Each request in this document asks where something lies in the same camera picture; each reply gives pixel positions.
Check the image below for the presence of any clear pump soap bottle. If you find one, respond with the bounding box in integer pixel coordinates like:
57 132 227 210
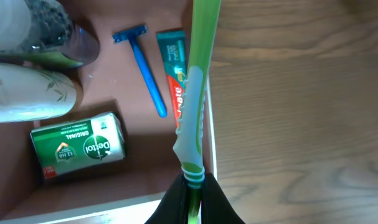
0 0 100 69

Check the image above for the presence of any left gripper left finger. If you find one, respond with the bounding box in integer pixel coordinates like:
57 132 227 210
145 174 189 224

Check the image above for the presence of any blue disposable razor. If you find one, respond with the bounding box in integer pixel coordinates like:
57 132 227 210
112 24 168 118

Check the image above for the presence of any white lotion tube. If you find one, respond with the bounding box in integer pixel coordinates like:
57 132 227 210
0 63 83 123

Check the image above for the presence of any green soap bar box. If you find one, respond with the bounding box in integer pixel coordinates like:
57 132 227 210
30 112 126 179

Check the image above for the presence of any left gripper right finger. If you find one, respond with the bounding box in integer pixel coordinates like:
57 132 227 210
201 173 245 224

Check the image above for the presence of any green white toothbrush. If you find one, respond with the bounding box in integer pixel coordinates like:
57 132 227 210
172 0 222 223

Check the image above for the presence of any white cardboard box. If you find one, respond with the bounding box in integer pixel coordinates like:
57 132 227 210
0 0 218 224

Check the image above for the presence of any Colgate toothpaste tube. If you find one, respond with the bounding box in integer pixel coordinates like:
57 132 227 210
156 30 187 126

